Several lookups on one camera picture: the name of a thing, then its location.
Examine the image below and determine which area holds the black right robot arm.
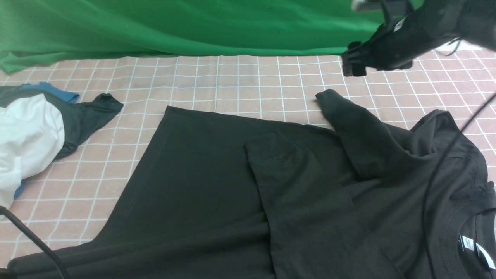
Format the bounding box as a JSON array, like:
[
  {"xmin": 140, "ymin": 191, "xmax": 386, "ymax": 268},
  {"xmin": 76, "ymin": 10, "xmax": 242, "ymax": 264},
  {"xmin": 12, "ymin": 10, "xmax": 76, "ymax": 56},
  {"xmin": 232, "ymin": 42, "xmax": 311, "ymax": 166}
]
[{"xmin": 341, "ymin": 0, "xmax": 496, "ymax": 77}]

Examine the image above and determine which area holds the dark gray short-sleeve shirt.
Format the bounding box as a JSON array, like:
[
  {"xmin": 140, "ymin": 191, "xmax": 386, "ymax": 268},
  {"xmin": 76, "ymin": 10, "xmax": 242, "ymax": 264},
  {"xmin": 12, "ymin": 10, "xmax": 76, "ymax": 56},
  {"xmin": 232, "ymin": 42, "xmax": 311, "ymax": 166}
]
[{"xmin": 0, "ymin": 86, "xmax": 123, "ymax": 160}]

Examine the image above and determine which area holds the pink grid tablecloth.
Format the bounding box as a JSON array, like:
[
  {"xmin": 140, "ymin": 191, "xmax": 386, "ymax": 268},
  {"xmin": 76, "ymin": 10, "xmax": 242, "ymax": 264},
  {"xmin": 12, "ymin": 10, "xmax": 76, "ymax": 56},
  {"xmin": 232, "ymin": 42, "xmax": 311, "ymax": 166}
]
[{"xmin": 1, "ymin": 48, "xmax": 496, "ymax": 249}]

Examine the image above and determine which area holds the green backdrop cloth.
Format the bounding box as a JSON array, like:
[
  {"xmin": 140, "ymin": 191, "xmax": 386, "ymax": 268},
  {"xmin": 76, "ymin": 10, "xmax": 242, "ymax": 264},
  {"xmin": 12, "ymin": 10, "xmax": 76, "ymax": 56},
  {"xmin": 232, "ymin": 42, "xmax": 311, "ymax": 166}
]
[{"xmin": 0, "ymin": 0, "xmax": 383, "ymax": 74}]

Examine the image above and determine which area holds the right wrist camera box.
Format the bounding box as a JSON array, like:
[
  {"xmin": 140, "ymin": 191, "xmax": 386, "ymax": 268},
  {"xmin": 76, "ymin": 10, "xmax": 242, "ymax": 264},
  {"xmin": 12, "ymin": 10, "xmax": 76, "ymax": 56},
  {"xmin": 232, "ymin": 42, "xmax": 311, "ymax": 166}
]
[{"xmin": 351, "ymin": 0, "xmax": 415, "ymax": 18}]

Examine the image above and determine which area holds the blue garment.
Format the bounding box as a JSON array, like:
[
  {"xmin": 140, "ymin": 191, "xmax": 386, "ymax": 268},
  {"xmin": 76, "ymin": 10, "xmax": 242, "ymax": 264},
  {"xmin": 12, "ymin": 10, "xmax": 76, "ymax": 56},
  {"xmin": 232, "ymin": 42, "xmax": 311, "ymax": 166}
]
[{"xmin": 20, "ymin": 82, "xmax": 80, "ymax": 103}]

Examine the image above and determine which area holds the white garment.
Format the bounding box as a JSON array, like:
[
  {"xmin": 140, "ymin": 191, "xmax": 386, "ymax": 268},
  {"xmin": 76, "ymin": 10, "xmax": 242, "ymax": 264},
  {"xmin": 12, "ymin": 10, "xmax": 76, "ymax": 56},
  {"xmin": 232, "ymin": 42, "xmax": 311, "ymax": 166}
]
[{"xmin": 0, "ymin": 94, "xmax": 64, "ymax": 208}]

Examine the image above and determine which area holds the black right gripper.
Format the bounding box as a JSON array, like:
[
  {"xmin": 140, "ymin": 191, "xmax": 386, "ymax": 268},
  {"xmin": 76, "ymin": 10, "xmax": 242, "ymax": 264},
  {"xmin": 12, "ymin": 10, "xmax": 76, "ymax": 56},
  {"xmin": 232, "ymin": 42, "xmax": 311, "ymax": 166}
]
[{"xmin": 341, "ymin": 19, "xmax": 431, "ymax": 77}]

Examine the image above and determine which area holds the dark gray long-sleeve shirt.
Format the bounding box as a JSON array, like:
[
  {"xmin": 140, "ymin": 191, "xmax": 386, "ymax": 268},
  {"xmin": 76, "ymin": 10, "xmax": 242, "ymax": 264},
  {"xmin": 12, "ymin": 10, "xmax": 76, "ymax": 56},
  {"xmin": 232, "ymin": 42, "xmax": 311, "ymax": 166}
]
[{"xmin": 8, "ymin": 89, "xmax": 496, "ymax": 279}]

